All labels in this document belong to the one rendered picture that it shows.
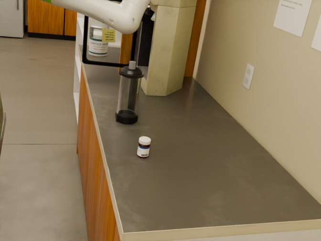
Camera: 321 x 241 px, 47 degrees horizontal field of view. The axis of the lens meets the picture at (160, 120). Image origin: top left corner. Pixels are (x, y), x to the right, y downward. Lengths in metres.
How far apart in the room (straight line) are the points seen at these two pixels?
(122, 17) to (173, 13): 0.45
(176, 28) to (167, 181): 0.91
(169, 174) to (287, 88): 0.62
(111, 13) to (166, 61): 0.53
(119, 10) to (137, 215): 0.82
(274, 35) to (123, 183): 0.93
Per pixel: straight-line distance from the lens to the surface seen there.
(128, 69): 1.56
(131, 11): 1.52
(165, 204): 1.16
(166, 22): 1.90
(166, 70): 1.97
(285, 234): 1.28
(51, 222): 2.52
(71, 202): 2.68
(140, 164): 1.34
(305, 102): 1.49
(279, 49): 1.66
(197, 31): 2.37
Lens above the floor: 1.63
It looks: 24 degrees down
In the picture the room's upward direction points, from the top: 9 degrees clockwise
